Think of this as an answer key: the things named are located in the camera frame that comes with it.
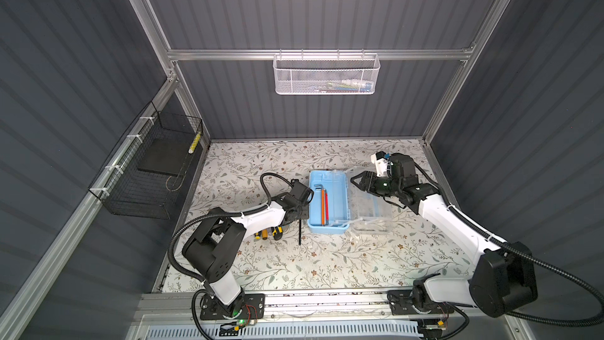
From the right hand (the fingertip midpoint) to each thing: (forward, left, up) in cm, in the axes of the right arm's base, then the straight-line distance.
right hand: (358, 182), depth 82 cm
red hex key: (0, +10, -18) cm, 21 cm away
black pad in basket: (+4, +66, +11) cm, 67 cm away
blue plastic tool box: (+2, +6, -20) cm, 21 cm away
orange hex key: (+1, +12, -17) cm, 21 cm away
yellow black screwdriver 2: (-12, +35, -16) cm, 40 cm away
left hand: (-2, +20, -15) cm, 25 cm away
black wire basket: (-4, +69, +11) cm, 70 cm away
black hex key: (-11, +21, -17) cm, 29 cm away
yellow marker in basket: (+10, +58, +11) cm, 59 cm away
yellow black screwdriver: (-11, +30, -17) cm, 36 cm away
